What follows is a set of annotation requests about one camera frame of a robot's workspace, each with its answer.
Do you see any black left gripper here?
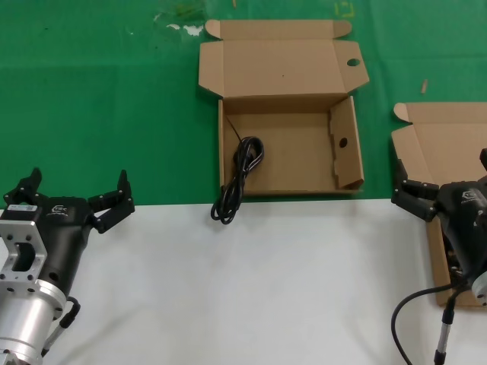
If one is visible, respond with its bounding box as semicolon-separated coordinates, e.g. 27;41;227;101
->
2;166;135;298

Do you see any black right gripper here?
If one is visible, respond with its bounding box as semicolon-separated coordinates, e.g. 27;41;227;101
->
391;148;487;284

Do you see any black cable bundle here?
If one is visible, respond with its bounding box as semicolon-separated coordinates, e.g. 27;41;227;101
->
210;116;266;225

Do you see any open cardboard box with parts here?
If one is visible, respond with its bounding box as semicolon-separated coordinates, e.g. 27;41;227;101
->
390;102;487;308

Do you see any empty open cardboard box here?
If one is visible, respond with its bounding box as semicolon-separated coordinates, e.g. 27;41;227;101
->
197;19;371;198

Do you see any green table mat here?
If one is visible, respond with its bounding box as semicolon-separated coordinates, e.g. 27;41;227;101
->
0;0;487;208

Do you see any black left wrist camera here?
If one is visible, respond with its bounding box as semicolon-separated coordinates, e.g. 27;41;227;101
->
0;202;40;222

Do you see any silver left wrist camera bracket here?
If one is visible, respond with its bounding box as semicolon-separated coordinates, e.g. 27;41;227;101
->
0;219;49;284

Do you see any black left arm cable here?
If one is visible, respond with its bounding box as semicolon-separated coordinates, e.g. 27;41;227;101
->
40;296;81;359

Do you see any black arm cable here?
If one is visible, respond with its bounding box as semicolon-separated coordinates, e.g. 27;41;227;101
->
391;279;473;365
40;296;81;359

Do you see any cable with silver sleeve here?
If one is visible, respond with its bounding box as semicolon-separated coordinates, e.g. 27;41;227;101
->
433;287;458;365

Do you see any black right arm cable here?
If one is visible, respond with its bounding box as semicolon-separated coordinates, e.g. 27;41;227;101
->
391;279;473;365

